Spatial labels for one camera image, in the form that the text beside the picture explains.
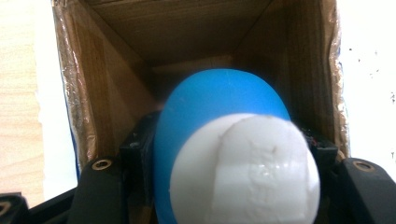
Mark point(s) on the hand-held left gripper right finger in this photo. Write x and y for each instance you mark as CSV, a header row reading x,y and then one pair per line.
x,y
323,152

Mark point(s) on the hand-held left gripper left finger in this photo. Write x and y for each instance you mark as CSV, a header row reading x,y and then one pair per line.
x,y
138,161

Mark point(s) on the brown cardboard box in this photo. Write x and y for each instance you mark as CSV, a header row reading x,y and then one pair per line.
x,y
112,81

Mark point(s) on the blue bottle with white cap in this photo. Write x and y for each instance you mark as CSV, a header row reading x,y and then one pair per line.
x,y
224,149

